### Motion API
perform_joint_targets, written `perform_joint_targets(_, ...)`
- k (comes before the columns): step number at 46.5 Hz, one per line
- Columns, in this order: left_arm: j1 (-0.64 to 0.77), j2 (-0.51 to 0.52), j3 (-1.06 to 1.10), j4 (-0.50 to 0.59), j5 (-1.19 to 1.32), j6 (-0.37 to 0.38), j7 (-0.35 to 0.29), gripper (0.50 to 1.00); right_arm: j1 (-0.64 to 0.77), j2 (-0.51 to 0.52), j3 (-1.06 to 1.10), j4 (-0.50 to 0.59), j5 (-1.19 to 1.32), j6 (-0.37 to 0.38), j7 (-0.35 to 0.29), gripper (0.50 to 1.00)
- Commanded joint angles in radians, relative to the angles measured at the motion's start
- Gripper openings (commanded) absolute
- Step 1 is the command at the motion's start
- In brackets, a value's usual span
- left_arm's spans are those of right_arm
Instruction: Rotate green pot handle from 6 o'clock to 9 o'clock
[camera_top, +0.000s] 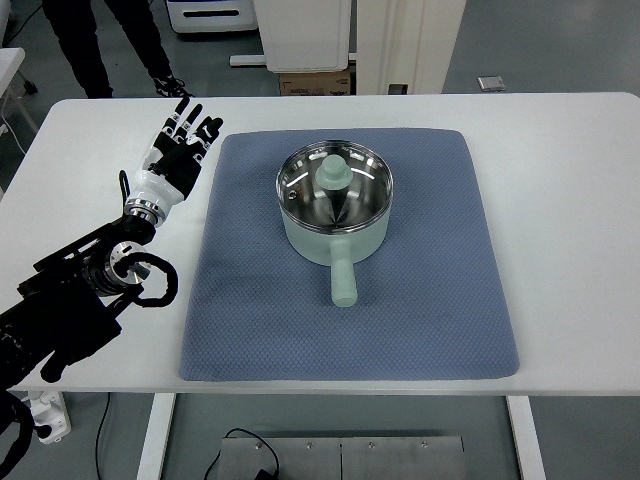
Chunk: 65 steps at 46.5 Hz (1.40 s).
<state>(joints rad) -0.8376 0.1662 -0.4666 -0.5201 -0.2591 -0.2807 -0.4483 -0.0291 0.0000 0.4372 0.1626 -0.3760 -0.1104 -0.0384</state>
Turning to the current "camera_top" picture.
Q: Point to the cardboard box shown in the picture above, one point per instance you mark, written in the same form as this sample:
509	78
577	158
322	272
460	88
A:
335	83

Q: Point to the blue quilted mat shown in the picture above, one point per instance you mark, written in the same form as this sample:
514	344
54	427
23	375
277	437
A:
427	304

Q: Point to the green pot with handle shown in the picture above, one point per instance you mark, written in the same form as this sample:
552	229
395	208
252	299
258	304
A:
340	235

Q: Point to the glass lid green knob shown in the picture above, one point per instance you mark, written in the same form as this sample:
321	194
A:
334	186

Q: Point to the white power strip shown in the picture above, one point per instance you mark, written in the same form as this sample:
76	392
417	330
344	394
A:
50	415

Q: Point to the metal base plate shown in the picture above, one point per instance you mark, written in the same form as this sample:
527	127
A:
343	458

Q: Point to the white table frame legs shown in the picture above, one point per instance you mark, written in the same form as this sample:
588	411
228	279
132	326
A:
520	414

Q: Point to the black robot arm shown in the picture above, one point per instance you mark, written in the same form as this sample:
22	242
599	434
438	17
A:
69	308

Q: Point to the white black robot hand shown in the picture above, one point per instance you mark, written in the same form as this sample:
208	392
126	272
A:
172	164

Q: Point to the white cabinet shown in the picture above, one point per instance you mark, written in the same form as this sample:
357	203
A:
301	36

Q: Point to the white machine with slot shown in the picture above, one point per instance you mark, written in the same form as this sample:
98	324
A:
194	17

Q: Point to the small grey floor device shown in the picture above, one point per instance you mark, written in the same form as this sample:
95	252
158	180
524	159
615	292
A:
491	83

